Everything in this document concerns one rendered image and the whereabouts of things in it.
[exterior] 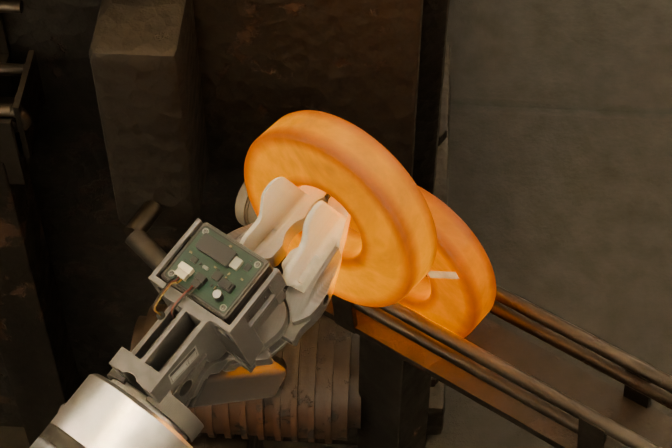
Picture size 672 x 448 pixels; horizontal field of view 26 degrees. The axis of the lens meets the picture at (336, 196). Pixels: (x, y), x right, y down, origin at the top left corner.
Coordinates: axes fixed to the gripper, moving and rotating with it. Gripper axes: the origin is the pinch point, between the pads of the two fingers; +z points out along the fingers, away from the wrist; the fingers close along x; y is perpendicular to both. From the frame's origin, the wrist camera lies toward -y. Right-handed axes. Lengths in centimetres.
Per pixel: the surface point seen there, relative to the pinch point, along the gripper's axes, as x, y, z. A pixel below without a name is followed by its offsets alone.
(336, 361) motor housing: 6.1, -35.5, -2.6
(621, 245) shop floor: 9, -105, 49
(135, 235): 26.0, -26.3, -5.0
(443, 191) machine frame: 32, -95, 39
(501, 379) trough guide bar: -11.6, -21.2, 0.6
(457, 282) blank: -5.8, -15.4, 3.8
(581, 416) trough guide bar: -19.1, -18.8, 0.8
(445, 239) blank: -3.9, -12.4, 5.4
